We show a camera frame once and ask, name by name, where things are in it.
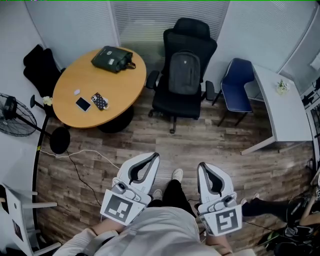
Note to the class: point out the blue chair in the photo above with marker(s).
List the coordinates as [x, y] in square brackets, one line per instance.
[236, 85]

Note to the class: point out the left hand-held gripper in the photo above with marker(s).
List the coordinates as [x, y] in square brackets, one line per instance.
[117, 207]

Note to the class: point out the white window blinds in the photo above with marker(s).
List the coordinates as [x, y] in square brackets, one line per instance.
[160, 22]

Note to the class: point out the smartphone in dotted case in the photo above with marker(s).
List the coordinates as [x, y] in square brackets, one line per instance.
[99, 100]

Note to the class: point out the small potted flower plant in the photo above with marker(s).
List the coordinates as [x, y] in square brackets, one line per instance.
[282, 87]

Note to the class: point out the person's left white shoe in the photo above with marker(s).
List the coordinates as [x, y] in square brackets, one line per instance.
[157, 194]

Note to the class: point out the white earbuds case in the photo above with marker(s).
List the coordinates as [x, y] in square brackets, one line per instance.
[76, 92]

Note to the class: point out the white side table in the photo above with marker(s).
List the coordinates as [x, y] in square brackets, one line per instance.
[17, 215]

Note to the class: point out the person's right white shoe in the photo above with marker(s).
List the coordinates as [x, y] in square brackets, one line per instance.
[177, 174]

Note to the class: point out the grey backpack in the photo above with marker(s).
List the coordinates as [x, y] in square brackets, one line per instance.
[183, 75]

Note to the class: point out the white smartphone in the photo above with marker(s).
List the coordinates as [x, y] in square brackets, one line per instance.
[83, 104]

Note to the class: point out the black mesh office chair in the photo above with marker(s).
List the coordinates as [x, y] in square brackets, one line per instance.
[190, 32]

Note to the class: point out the person's white shoe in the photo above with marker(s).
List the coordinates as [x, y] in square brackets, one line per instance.
[177, 174]
[157, 194]

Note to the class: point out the person's right forearm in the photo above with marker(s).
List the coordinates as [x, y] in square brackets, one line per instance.
[217, 243]

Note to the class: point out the round wooden table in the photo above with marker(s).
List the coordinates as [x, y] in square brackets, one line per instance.
[112, 85]

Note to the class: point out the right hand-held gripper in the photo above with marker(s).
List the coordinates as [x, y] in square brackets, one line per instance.
[226, 220]

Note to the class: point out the person's white shirt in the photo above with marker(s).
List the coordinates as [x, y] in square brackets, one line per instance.
[160, 232]

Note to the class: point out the black object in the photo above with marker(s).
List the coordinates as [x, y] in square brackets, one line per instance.
[41, 70]

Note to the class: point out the small cream flower ornament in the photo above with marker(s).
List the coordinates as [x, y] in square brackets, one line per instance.
[47, 100]

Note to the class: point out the black standing fan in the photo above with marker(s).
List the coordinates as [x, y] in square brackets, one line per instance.
[59, 140]

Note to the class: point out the white desk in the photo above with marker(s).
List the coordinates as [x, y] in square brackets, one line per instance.
[285, 112]

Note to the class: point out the dark green tote bag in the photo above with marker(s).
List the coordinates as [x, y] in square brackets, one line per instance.
[110, 58]

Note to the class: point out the black T-shaped stand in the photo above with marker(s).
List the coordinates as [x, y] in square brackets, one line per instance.
[35, 101]

